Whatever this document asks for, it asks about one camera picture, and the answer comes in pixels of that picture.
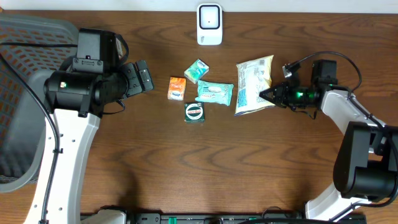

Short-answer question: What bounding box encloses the white barcode scanner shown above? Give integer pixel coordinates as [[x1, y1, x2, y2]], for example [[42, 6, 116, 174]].
[[197, 3, 223, 45]]

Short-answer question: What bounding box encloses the green tissue pack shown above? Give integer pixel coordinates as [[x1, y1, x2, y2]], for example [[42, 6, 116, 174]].
[[184, 59, 210, 84]]

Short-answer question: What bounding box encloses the dark green small box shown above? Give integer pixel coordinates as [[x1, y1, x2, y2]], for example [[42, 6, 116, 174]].
[[184, 102, 205, 123]]

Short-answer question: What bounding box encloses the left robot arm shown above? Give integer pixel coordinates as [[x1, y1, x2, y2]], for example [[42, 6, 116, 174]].
[[26, 29, 154, 223]]

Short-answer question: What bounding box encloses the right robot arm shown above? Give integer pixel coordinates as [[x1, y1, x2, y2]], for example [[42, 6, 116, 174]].
[[259, 60, 397, 222]]

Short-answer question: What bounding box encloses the grey plastic shopping basket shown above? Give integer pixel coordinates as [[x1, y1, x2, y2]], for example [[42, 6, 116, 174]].
[[1, 14, 78, 193]]

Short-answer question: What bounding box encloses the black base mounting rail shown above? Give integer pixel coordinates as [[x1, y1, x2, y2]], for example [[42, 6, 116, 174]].
[[80, 212, 368, 224]]

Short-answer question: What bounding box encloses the yellow snack bag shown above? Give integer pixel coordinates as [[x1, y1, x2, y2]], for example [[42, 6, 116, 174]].
[[234, 55, 274, 116]]

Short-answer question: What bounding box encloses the orange tissue pack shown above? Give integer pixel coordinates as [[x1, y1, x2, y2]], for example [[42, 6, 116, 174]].
[[167, 77, 187, 101]]

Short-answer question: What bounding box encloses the green wet wipes pack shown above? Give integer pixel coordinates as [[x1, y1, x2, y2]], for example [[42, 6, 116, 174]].
[[195, 80, 234, 106]]

